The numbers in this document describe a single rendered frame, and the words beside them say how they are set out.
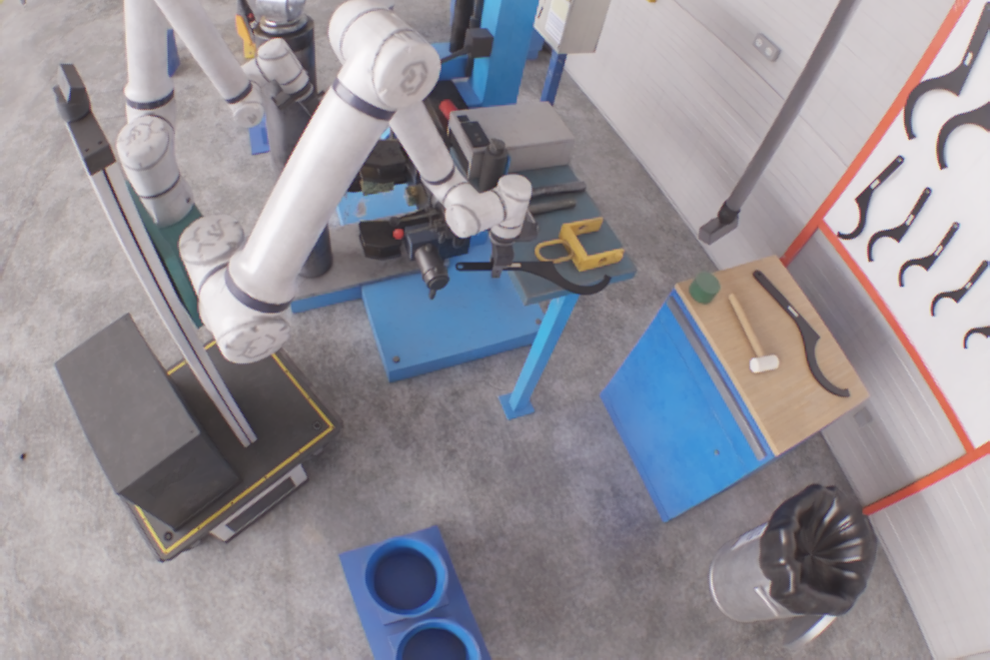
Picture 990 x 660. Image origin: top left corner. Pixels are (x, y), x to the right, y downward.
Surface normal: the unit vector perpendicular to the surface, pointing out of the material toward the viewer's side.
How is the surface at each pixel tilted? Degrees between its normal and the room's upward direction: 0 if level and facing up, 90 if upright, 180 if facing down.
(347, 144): 77
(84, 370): 0
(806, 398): 0
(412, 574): 0
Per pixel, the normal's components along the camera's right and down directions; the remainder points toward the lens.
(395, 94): 0.58, 0.69
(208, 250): 0.13, -0.61
